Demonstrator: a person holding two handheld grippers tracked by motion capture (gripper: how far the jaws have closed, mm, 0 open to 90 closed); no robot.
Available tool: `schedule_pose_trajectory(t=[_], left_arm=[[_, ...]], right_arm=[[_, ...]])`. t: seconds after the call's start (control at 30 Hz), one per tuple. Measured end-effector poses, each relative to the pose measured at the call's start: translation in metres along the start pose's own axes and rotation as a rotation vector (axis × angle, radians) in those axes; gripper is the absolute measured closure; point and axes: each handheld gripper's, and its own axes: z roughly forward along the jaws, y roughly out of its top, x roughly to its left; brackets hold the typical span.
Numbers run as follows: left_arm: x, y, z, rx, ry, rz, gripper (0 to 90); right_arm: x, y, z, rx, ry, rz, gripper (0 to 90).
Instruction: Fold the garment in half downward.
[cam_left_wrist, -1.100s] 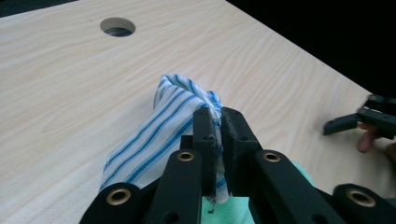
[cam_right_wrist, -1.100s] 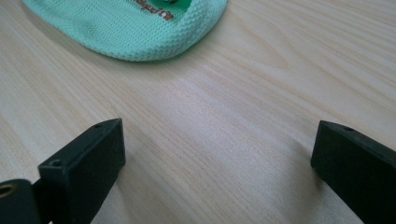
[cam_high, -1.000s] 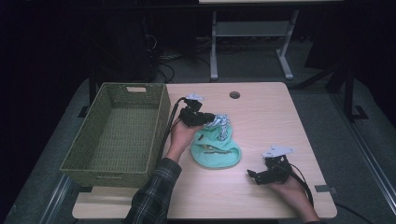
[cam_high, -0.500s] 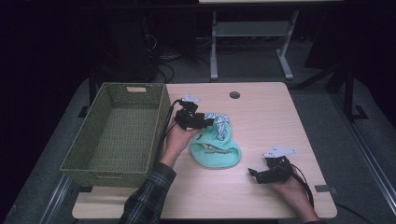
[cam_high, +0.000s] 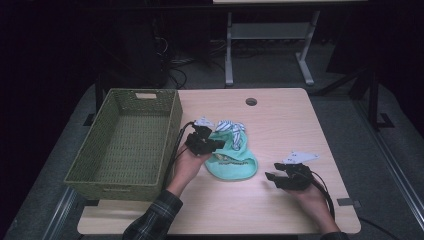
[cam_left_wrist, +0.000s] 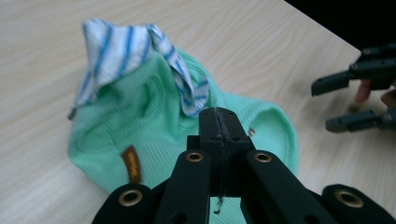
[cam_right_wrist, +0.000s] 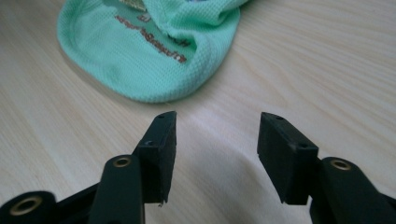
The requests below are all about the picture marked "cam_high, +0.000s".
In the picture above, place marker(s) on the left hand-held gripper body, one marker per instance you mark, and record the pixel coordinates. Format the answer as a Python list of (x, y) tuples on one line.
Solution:
[(200, 141)]

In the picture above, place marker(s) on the metal floor rail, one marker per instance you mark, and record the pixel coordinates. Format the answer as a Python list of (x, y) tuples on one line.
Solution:
[(60, 213), (393, 166)]

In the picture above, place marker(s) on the person's left hand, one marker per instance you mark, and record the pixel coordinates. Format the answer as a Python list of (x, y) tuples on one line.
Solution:
[(186, 170)]

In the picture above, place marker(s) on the black metal post with foot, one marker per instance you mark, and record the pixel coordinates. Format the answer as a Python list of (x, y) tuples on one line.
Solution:
[(98, 96)]

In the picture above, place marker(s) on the black metal stand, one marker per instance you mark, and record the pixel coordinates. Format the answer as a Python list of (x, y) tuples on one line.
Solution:
[(375, 100)]

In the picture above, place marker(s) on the green woven basket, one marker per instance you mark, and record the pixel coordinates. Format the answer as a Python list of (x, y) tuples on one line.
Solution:
[(126, 143)]

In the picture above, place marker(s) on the teal baby bib striped trim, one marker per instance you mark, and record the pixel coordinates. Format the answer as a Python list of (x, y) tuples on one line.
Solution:
[(233, 163)]

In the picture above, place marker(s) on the person's right hand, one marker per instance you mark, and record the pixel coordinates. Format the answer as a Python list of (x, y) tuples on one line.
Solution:
[(316, 206)]

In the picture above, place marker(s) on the white metal desk frame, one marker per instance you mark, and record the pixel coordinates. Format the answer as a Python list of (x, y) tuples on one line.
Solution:
[(266, 31)]

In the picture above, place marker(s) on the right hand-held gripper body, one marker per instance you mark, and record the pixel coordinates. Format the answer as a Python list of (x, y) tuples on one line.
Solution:
[(298, 176)]

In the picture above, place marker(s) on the grey table clamp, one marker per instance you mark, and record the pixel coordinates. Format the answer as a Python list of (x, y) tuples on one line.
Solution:
[(348, 202)]

